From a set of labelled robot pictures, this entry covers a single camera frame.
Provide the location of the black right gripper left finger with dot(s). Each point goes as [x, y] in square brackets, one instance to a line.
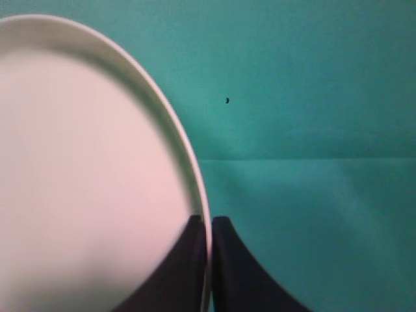
[177, 283]

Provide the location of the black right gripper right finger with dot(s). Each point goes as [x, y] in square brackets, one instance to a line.
[239, 282]

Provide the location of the pale yellow round plate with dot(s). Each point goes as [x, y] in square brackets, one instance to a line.
[98, 177]

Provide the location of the green table cloth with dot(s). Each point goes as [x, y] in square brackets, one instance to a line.
[302, 117]

